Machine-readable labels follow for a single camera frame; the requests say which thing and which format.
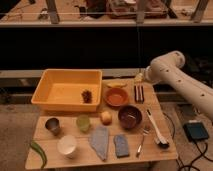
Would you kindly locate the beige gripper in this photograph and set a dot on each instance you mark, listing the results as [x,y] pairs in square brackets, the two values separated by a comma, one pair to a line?
[139,78]

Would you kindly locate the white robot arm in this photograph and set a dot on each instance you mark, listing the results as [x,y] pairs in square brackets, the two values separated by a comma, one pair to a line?
[167,68]

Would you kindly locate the green plastic cup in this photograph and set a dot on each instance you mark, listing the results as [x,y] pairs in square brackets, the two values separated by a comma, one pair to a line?
[83,123]

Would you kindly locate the small metal cup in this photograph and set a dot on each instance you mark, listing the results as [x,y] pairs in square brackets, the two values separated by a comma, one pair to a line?
[53,125]

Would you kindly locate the white paper cup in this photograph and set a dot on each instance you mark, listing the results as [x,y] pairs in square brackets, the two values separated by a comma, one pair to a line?
[67,146]

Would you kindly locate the yellow banana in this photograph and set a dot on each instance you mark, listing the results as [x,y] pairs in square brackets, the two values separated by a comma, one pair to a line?
[116,85]

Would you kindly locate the orange plate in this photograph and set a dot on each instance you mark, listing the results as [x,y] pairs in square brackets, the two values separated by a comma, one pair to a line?
[116,97]

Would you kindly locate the dark brown bowl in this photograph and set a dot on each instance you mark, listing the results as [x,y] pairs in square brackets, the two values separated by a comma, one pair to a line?
[129,116]

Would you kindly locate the wooden table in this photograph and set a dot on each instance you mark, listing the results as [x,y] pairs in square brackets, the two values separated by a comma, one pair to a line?
[85,155]

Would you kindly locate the yellow apple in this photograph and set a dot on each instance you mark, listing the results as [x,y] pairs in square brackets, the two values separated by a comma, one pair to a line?
[106,118]

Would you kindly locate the metal fork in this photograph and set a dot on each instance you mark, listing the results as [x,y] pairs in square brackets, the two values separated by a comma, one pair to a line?
[145,132]

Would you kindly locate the brown pine cone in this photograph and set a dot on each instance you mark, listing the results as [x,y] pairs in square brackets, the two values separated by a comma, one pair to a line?
[87,96]

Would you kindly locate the yellow plastic bin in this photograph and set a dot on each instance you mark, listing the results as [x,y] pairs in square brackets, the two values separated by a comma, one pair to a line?
[60,90]

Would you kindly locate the grey cloth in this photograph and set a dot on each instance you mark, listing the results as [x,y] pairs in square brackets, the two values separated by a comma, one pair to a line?
[99,141]

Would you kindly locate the blue sponge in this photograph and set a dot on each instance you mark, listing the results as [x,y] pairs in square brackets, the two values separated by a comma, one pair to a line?
[121,146]

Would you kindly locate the black foot pedal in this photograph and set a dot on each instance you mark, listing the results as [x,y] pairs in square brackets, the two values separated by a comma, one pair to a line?
[195,131]

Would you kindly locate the green chili pepper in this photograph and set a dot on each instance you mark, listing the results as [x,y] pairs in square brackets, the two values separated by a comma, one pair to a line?
[37,148]

